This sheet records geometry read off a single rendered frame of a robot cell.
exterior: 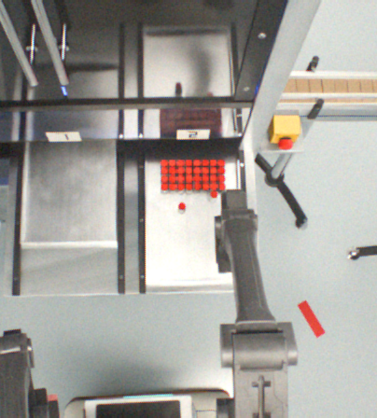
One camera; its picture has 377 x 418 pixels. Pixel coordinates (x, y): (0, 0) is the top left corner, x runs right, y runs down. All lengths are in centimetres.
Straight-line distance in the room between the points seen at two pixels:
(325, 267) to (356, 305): 21
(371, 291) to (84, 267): 141
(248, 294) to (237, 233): 19
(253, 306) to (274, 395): 14
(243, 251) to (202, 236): 59
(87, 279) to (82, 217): 17
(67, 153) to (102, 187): 14
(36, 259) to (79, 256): 12
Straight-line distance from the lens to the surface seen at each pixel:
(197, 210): 164
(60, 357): 250
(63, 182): 169
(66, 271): 163
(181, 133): 156
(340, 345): 257
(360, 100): 180
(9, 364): 110
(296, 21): 111
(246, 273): 99
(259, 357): 85
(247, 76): 129
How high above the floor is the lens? 247
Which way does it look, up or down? 75 degrees down
